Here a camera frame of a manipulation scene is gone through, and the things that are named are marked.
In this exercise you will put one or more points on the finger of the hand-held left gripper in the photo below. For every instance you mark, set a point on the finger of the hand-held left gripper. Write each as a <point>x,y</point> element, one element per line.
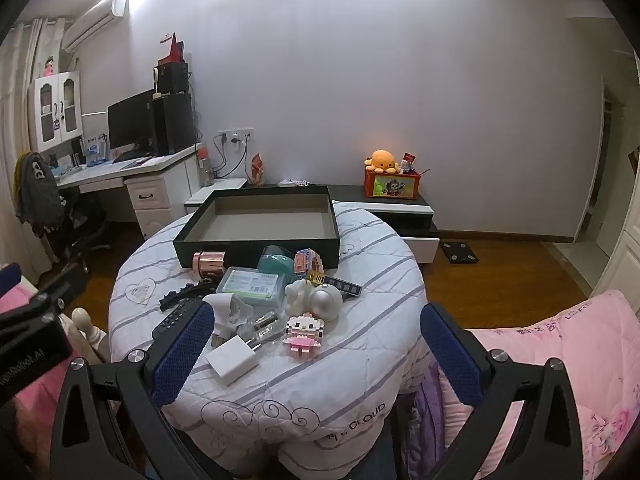
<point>10,277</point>
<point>62,285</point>

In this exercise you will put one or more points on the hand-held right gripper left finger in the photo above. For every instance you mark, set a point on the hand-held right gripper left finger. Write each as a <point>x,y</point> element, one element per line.
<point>182,355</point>

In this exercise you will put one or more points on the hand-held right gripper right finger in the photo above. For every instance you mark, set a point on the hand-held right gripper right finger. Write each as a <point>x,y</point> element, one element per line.
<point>450,360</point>

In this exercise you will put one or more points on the black remote control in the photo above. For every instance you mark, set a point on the black remote control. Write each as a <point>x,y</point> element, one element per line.
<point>172,317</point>

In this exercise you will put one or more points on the black hair clip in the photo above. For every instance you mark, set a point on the black hair clip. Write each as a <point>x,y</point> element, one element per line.
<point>175,296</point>

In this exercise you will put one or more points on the white plug adapter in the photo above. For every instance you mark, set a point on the white plug adapter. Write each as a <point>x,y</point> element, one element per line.
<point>222,310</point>

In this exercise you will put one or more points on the clear glass bottle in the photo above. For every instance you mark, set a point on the clear glass bottle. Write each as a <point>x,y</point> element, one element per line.
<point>260,327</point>

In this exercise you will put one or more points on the dark green cardboard box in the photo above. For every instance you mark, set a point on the dark green cardboard box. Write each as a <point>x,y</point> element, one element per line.
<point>235,252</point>

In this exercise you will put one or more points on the white figurine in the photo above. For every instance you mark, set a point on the white figurine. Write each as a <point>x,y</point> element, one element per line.
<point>298,297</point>

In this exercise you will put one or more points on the yellow small packet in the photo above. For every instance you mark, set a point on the yellow small packet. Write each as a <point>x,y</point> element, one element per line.
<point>340,286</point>

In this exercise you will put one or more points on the silver ball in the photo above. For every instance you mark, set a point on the silver ball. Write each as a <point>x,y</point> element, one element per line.
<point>326,302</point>

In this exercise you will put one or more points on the plain pink cloth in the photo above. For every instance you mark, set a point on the plain pink cloth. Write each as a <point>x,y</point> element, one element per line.
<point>45,395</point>

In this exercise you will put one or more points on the cream bedpost knob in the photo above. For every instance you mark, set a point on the cream bedpost knob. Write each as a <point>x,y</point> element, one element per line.
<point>85,322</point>

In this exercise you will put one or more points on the black office chair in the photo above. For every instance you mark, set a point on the black office chair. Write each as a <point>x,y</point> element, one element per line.
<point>82,220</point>

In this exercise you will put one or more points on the purple printed cloth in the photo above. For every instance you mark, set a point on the purple printed cloth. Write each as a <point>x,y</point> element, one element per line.
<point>425,425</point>

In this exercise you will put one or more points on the white striped quilt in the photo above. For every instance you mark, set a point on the white striped quilt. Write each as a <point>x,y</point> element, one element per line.
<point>360,350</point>

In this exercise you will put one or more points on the grey skull hoodie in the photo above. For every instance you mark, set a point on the grey skull hoodie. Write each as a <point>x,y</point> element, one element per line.
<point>37,190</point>

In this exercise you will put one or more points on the rose gold metal canister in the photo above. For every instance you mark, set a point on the rose gold metal canister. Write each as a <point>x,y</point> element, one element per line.
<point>210,264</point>

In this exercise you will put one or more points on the clear plastic box green label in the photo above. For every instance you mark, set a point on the clear plastic box green label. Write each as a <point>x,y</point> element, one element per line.
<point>250,286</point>

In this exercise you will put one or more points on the pink printed blanket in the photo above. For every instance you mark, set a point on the pink printed blanket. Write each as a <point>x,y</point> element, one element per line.
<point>550,335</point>

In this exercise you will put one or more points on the black bathroom scale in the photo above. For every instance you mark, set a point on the black bathroom scale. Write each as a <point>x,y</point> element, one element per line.
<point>459,251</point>

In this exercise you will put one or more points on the pink brick cat figure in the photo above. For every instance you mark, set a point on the pink brick cat figure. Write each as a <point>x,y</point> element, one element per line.
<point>303,334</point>

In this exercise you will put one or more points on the white desk with drawers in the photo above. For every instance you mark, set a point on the white desk with drawers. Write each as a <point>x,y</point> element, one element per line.
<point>150,195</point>

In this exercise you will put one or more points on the clear jar with teal contents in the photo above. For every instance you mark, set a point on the clear jar with teal contents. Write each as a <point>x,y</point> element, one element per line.
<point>274,262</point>

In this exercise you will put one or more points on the blue boxes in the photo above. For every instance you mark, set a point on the blue boxes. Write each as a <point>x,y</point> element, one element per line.
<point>95,152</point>

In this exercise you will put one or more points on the colourful brick block toy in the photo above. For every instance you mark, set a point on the colourful brick block toy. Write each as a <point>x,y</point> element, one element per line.
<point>306,262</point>

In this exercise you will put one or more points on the white glass-door cabinet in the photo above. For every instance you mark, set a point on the white glass-door cabinet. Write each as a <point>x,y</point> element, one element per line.
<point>55,110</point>

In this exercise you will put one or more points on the black computer monitor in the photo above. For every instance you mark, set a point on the black computer monitor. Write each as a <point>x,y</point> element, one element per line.
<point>131,122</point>

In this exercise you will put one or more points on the clear bottle red cap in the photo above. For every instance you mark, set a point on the clear bottle red cap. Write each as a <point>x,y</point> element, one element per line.
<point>205,170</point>

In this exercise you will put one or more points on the orange printed box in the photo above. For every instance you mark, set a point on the orange printed box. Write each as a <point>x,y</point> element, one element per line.
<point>392,185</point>

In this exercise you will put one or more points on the black computer tower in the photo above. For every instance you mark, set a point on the black computer tower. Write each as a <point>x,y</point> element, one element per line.
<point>174,124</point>

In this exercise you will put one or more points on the red snack bag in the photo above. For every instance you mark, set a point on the red snack bag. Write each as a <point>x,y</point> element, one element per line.
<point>258,170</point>

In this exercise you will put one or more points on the small red card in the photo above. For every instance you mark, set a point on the small red card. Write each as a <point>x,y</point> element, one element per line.
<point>410,160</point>

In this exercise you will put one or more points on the white panelled door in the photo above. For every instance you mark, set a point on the white panelled door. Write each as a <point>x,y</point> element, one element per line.
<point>625,255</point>

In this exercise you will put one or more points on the small crumpled cloth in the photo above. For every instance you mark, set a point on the small crumpled cloth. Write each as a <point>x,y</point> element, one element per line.
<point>295,182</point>

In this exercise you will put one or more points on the orange octopus plush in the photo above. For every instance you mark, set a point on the orange octopus plush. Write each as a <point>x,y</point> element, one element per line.
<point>381,160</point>

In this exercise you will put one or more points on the small doll figure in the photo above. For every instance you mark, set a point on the small doll figure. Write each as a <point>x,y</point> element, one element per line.
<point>50,66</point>

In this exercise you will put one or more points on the white curtain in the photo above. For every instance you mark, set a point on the white curtain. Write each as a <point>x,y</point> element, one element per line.
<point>20,60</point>

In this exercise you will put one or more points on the black box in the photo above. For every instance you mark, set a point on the black box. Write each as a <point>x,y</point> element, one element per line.
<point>174,77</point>

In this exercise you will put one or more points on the red folder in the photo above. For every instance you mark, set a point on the red folder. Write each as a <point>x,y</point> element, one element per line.
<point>176,49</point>

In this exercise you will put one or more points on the white air conditioner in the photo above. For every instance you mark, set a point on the white air conditioner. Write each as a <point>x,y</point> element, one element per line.
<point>95,22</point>

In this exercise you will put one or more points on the white wall power outlets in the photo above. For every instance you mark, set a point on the white wall power outlets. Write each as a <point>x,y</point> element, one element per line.
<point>235,136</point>

